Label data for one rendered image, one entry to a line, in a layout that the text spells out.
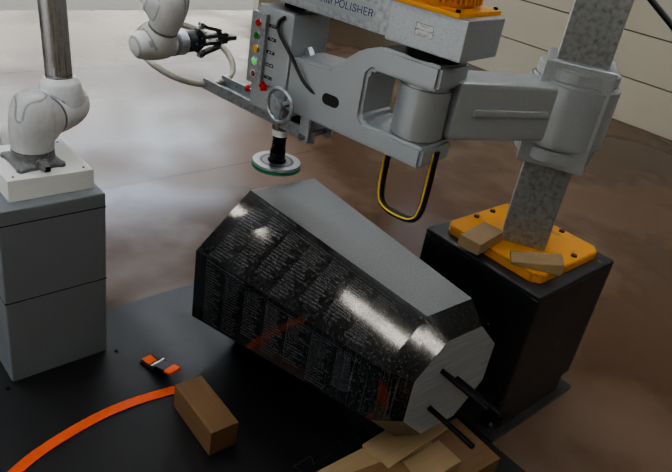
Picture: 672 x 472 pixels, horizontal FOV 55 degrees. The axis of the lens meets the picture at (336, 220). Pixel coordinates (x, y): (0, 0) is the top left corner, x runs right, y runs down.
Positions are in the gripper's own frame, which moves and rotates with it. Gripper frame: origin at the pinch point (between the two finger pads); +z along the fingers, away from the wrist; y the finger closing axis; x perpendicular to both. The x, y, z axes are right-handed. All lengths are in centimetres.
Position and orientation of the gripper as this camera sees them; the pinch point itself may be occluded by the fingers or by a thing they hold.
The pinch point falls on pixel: (227, 37)
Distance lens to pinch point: 259.9
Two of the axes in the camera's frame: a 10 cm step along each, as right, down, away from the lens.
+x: 7.6, 4.1, -5.1
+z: 6.4, -2.7, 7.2
